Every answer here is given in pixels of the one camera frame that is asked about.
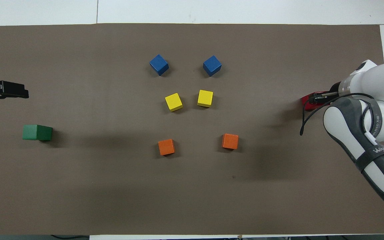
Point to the blue wooden block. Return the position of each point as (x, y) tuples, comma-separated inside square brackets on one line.
[(159, 64), (212, 65)]

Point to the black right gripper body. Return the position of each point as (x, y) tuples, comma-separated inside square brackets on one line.
[(336, 92)]

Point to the orange wooden block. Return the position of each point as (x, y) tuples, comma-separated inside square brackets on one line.
[(230, 141), (166, 146)]

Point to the brown table mat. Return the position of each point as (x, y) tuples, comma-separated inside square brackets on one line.
[(112, 186)]

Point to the yellow wooden block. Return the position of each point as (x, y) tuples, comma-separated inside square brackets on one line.
[(173, 101), (205, 97)]

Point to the green wooden block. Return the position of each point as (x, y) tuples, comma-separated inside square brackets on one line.
[(49, 134), (30, 132)]

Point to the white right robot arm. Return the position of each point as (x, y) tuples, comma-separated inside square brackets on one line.
[(378, 116)]

